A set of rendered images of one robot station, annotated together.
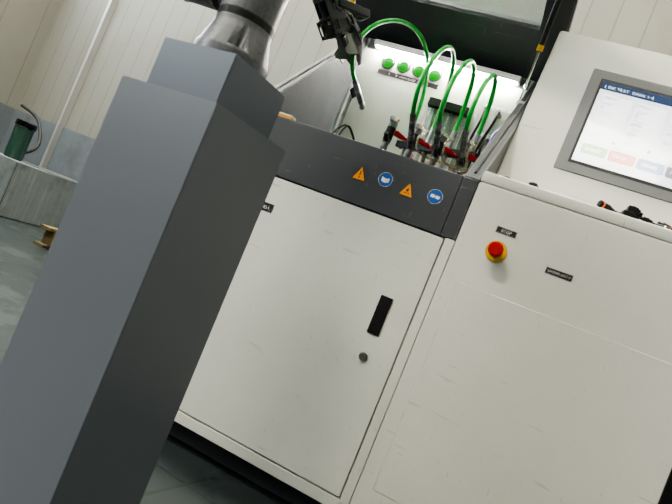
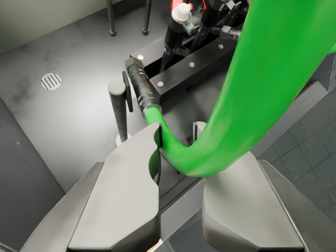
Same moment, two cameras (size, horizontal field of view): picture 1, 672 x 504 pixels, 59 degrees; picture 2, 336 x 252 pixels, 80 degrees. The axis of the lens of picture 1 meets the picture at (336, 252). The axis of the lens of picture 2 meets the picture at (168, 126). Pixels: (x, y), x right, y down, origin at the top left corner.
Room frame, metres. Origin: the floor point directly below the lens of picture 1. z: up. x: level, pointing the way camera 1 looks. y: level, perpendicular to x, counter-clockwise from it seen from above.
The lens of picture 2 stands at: (1.75, 0.20, 1.33)
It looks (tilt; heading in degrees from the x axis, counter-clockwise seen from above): 73 degrees down; 266
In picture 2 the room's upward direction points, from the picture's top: 39 degrees clockwise
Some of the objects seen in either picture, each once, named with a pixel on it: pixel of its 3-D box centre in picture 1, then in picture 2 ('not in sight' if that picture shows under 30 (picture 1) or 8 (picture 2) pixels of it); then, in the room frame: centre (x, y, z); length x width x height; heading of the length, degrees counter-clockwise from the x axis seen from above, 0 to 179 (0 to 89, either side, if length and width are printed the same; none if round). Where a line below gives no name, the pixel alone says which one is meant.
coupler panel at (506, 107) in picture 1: (487, 140); not in sight; (1.99, -0.33, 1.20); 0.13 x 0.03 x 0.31; 71
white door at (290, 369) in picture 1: (280, 316); not in sight; (1.58, 0.07, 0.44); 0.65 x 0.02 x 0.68; 71
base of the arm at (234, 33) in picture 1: (237, 44); not in sight; (1.16, 0.33, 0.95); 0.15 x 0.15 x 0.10
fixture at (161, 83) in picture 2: not in sight; (199, 54); (1.78, -0.13, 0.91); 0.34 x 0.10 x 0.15; 71
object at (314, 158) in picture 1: (344, 169); (217, 164); (1.60, 0.06, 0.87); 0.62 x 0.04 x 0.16; 71
